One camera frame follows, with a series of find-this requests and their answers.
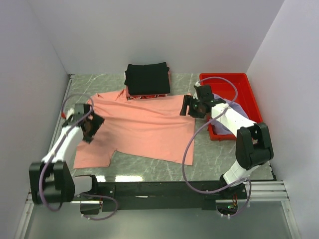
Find red patterned folded t shirt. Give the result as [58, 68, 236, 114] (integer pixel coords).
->
[125, 87, 168, 100]

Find pink folded t shirt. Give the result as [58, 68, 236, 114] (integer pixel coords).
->
[166, 66, 171, 85]

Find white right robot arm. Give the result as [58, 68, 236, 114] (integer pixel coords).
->
[180, 84, 274, 194]

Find lavender t shirt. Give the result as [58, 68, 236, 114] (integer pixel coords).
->
[209, 94, 254, 136]

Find red plastic bin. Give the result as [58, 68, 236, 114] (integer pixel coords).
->
[194, 76, 262, 143]

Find aluminium front rail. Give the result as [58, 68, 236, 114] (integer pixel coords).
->
[26, 181, 290, 204]

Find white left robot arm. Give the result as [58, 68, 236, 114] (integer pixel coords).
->
[29, 104, 104, 205]

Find aluminium rail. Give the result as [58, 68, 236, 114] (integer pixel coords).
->
[44, 74, 75, 159]
[26, 181, 290, 204]

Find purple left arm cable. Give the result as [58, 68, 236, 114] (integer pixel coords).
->
[39, 93, 119, 221]

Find aluminium left side rail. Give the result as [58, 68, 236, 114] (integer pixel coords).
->
[44, 74, 75, 159]

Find salmon pink t shirt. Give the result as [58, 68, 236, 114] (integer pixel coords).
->
[73, 90, 195, 169]

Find black folded t shirt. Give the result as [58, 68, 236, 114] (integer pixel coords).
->
[124, 62, 170, 96]

